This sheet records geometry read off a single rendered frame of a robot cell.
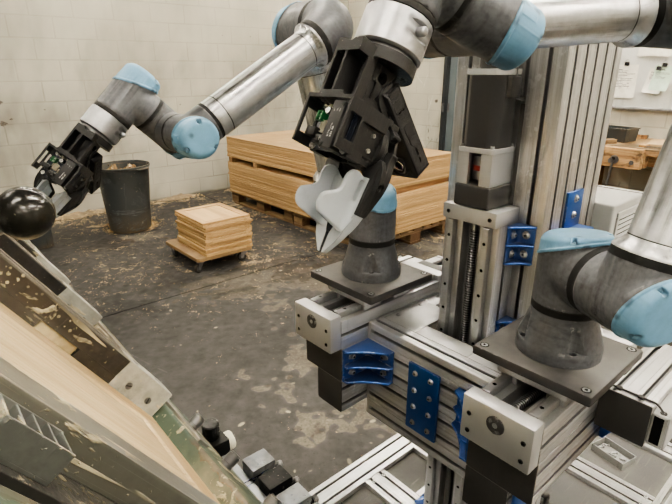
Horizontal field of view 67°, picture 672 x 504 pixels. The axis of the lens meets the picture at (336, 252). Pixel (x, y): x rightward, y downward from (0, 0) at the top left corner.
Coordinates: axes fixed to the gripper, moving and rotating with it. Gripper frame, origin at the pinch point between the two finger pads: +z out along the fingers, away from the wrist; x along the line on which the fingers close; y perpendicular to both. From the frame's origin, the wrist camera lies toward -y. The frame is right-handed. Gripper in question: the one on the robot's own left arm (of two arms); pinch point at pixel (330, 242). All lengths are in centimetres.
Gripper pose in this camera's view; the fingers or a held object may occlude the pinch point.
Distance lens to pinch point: 54.8
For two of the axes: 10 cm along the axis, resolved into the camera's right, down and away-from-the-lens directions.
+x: 6.4, 2.6, -7.2
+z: -3.6, 9.3, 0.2
